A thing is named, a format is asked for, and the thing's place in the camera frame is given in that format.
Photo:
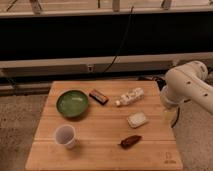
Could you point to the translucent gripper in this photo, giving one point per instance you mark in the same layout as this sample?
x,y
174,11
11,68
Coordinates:
x,y
169,114

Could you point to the white sponge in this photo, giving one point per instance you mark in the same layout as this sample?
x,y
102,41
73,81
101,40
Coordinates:
x,y
137,120

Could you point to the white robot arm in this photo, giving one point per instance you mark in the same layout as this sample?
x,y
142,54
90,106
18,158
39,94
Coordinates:
x,y
186,81

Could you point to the dark red chili pepper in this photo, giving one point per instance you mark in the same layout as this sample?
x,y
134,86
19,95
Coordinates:
x,y
130,141

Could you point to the wooden cutting board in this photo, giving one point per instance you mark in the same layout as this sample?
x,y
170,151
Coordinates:
x,y
101,130

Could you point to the brown chocolate bar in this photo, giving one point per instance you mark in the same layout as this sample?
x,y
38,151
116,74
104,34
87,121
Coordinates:
x,y
99,97

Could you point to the green bowl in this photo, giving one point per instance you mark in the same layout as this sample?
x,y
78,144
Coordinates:
x,y
72,103

